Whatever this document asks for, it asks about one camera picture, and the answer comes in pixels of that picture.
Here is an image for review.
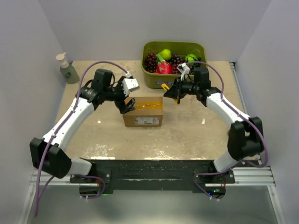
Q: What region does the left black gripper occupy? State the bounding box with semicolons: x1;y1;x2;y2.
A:
104;77;136;114

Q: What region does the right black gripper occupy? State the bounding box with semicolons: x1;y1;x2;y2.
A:
164;77;199;100

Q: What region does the yellow utility knife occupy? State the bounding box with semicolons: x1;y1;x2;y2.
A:
161;83;180;105

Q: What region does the brown cardboard express box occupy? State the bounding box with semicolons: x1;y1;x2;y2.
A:
123;97;164;127

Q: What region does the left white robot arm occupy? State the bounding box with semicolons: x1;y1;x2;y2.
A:
29;69;140;183

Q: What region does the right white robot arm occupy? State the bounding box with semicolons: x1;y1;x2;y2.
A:
164;63;264;183

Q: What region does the pink dragon fruit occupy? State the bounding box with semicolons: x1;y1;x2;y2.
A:
156;54;171;74

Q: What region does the black grape bunch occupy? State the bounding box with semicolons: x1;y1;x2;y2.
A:
190;57;201;75

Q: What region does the dark red grape bunch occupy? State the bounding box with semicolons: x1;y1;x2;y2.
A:
143;53;157;73

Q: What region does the green round fruit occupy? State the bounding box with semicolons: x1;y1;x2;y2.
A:
185;54;198;63

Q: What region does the green pear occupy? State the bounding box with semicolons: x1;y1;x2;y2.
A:
160;49;172;60

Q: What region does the grey pump soap bottle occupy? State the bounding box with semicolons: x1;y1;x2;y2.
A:
56;52;80;84

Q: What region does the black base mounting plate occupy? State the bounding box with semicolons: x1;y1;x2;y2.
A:
70;160;235;199

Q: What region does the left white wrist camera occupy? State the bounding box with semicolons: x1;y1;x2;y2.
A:
122;71;140;97

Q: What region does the aluminium frame rail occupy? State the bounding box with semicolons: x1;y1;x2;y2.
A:
19;167;285;224

